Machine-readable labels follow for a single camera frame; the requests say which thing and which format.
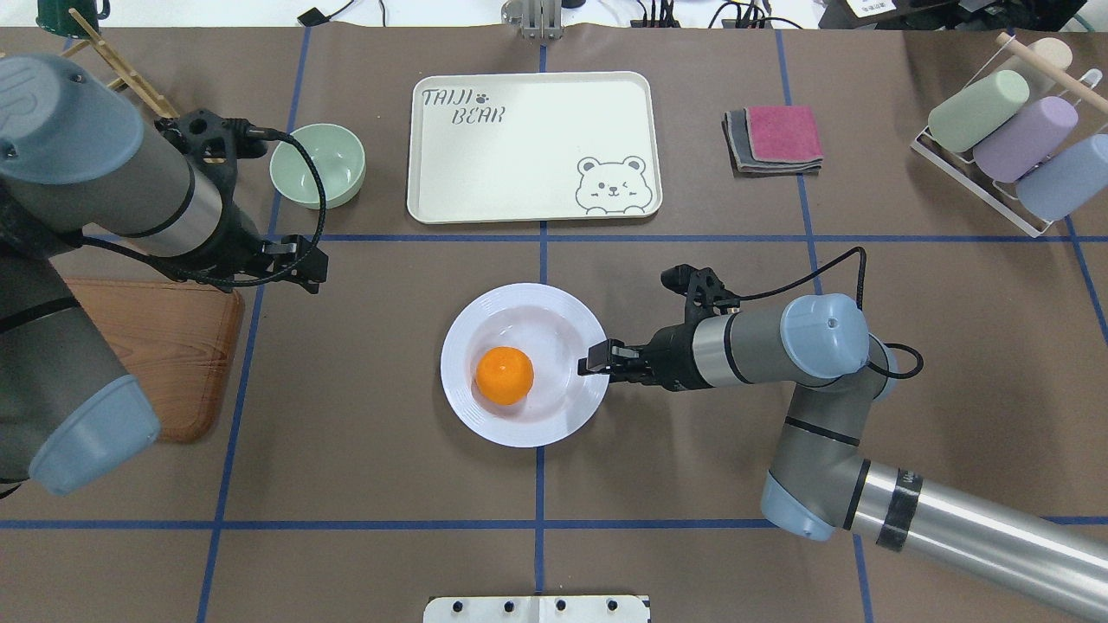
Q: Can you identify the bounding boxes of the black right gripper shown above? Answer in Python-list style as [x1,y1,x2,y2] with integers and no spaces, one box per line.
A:
[578,324,698,394]

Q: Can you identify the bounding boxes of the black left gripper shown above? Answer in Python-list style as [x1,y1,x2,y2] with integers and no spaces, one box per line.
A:
[207,208,329,294]

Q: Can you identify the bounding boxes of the white round plate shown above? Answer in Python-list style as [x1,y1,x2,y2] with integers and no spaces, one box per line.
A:
[440,283,609,448]

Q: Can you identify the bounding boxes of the orange fruit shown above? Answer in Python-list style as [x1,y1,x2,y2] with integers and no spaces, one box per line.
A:
[474,346,535,406]

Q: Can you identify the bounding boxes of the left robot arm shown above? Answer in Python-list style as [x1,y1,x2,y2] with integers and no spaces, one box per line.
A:
[1,53,329,497]

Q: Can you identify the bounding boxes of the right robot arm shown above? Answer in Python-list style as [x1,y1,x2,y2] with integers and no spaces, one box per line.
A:
[577,292,1107,622]

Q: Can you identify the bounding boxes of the cream bear tray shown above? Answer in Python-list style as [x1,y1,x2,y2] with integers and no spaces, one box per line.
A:
[407,71,661,224]

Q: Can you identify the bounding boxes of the green bowl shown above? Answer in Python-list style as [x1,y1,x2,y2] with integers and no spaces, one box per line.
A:
[269,123,365,210]

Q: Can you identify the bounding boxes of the wooden cutting board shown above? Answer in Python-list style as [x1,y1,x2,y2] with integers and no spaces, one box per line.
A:
[66,279,245,443]

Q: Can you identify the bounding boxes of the small black device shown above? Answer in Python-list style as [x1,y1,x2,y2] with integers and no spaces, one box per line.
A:
[297,7,332,28]

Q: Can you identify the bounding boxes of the wooden mug rack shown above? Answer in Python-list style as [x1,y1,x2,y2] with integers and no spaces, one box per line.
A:
[61,23,181,119]

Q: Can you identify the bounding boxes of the grey folded cloth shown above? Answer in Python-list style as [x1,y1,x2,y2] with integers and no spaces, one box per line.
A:
[724,108,824,175]

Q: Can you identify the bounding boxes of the pink folded cloth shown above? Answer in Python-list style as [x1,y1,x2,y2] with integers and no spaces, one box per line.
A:
[745,106,824,164]

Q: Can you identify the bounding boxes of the dark green mug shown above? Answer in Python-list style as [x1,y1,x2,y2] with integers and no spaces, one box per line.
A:
[35,0,111,38]

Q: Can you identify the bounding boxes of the green cup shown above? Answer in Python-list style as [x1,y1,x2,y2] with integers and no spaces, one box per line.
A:
[927,70,1030,153]

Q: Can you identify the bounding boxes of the white cup rack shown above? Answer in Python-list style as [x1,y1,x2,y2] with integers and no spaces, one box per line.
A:
[911,32,1105,238]

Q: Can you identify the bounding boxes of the purple cup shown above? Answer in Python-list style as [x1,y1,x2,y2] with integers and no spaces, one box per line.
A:
[972,96,1078,183]

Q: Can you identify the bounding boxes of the blue cup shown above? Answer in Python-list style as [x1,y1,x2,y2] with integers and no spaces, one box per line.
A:
[1016,133,1107,221]

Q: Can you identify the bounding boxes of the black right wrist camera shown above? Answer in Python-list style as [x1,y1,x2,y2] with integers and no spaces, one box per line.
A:
[660,264,741,324]

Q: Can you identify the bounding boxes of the white camera pole base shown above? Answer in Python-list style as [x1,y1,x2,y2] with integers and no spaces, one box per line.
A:
[422,594,653,622]

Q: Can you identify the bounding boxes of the aluminium frame post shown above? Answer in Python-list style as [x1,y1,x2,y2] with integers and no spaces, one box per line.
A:
[501,0,564,43]

